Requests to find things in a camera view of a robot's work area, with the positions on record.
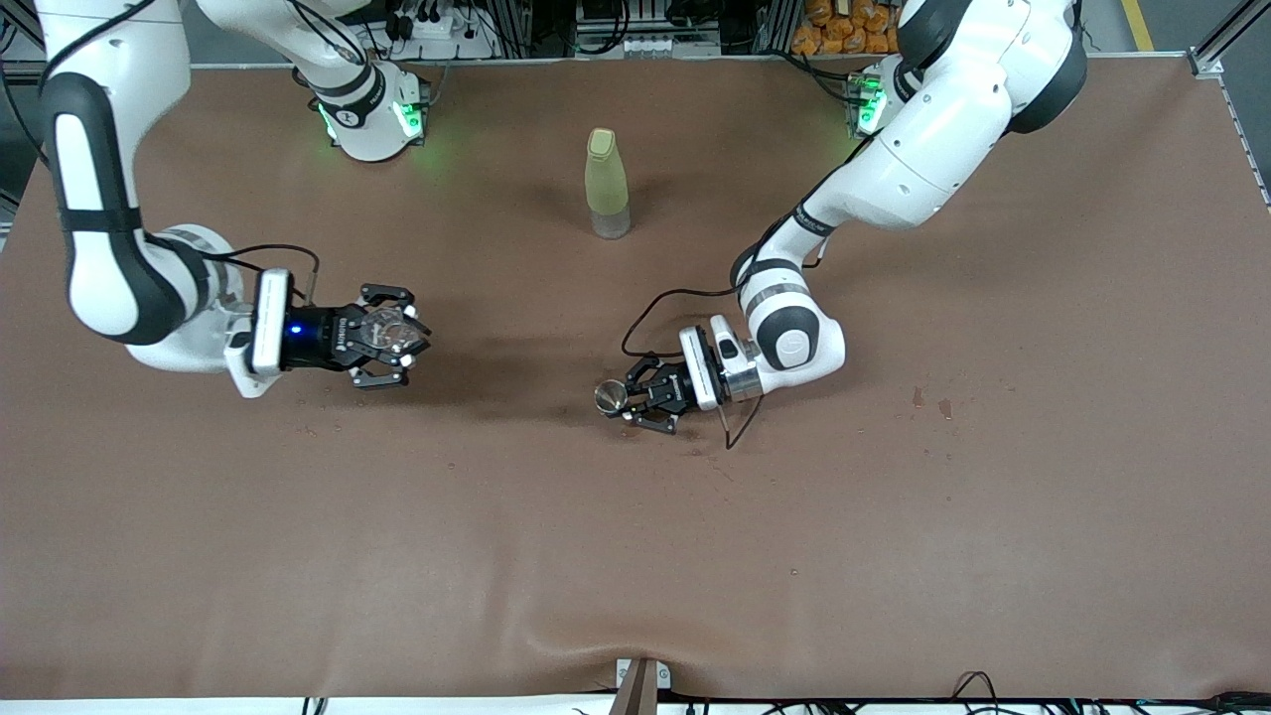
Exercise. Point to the white power strip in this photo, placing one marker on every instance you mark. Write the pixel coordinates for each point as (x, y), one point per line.
(437, 28)

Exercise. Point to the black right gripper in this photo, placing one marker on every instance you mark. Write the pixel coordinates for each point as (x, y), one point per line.
(320, 338)

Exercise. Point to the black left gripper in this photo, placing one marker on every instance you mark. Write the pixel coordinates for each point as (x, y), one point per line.
(671, 387)

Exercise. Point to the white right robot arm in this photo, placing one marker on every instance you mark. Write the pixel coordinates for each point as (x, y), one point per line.
(99, 179)

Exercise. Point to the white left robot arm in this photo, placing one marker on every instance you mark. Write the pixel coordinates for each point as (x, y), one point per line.
(943, 149)

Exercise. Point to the clear glass measuring beaker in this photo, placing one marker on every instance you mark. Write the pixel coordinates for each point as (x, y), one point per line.
(387, 333)

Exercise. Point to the orange snack packets pile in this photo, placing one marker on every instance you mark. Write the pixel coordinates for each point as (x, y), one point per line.
(839, 30)

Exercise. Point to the brown table cover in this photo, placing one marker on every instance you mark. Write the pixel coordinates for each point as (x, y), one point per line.
(635, 546)

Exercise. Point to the metal table edge bracket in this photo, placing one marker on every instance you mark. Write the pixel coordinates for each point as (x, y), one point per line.
(640, 690)

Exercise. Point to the white terminal strip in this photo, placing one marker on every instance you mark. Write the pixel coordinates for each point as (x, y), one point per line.
(650, 46)

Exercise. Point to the steel jigger cup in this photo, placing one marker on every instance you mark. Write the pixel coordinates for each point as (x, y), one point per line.
(610, 397)

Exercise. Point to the aluminium frame post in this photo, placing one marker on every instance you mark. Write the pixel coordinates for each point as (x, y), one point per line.
(1206, 65)

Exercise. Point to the yellow-green bottle shaker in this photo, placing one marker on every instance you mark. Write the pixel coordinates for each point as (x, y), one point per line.
(607, 179)

